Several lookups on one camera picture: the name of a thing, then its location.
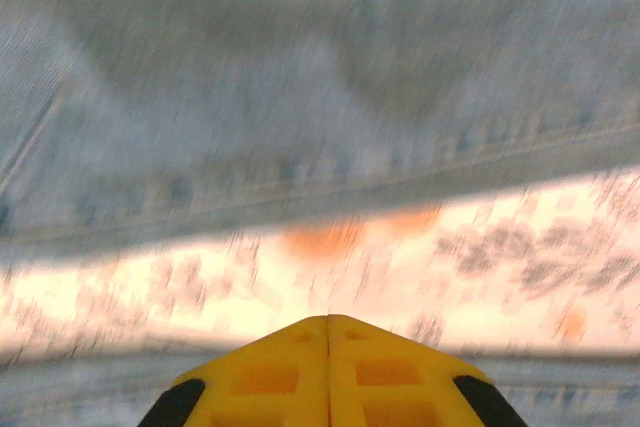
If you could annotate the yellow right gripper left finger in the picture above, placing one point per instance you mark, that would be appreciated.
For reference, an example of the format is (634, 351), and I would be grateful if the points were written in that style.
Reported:
(270, 382)

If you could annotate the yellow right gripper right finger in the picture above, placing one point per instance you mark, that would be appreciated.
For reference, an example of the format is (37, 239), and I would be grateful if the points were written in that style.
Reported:
(395, 382)

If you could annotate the blue denim trousers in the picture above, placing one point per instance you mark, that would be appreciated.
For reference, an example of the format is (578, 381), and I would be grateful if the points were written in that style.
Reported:
(300, 72)

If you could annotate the floral printed tablecloth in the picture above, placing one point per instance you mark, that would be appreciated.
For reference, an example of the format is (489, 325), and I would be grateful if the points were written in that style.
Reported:
(200, 287)

